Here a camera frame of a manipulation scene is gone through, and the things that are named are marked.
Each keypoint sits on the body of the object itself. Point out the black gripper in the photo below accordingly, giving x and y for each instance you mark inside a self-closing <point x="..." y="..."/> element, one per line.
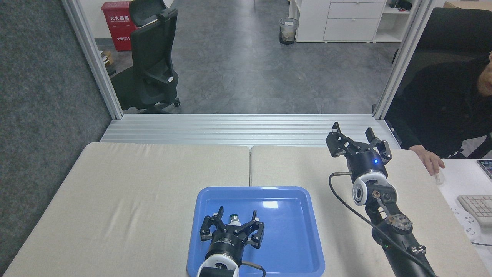
<point x="226" y="242"/>
<point x="364" y="163"/>

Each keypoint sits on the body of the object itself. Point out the silver aluminium post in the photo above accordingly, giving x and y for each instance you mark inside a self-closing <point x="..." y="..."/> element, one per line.
<point x="96" y="61"/>
<point x="403" y="57"/>

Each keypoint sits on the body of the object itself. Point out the switch part with green cap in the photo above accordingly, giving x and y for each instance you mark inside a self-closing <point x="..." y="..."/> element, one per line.
<point x="234" y="220"/>

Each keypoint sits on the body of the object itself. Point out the black mesh office chair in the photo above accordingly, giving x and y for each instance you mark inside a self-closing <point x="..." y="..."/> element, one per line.
<point x="150" y="50"/>

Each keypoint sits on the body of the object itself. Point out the blue plastic tray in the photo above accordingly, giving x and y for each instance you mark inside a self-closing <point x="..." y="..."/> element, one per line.
<point x="292" y="238"/>

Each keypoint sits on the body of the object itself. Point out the red fire extinguisher box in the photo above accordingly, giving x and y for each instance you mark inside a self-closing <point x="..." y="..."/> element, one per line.
<point x="115" y="27"/>

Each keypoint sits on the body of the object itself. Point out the white computer mouse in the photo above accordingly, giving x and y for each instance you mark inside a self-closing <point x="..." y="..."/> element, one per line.
<point x="439" y="179"/>

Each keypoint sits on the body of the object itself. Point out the white keyboard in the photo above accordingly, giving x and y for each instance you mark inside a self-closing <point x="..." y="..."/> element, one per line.
<point x="478" y="207"/>

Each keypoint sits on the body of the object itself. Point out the white drawer cabinet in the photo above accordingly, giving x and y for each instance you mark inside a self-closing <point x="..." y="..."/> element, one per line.
<point x="349" y="27"/>

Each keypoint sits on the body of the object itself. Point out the small cardboard box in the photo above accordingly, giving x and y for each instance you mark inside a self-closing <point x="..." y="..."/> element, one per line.
<point x="107" y="59"/>

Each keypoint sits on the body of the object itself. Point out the white power strip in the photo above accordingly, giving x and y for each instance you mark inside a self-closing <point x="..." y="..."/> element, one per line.
<point x="469" y="229"/>

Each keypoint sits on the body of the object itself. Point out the black high-back chair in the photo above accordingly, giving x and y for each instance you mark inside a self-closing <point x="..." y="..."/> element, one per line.
<point x="453" y="27"/>

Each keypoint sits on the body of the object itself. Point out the person's hand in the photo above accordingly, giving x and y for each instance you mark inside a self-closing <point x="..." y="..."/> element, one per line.
<point x="430" y="157"/>

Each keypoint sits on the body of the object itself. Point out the grey felt partition panel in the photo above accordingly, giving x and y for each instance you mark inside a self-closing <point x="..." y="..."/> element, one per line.
<point x="38" y="96"/>

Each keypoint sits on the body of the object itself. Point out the silver aluminium rail base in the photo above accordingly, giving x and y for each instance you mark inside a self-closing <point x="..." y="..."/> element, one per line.
<point x="230" y="130"/>

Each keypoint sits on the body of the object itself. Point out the dark phone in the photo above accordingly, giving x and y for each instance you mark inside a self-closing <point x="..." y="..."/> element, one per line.
<point x="486" y="167"/>

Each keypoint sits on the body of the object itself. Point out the seated person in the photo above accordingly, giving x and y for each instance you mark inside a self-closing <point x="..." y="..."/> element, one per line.
<point x="442" y="104"/>

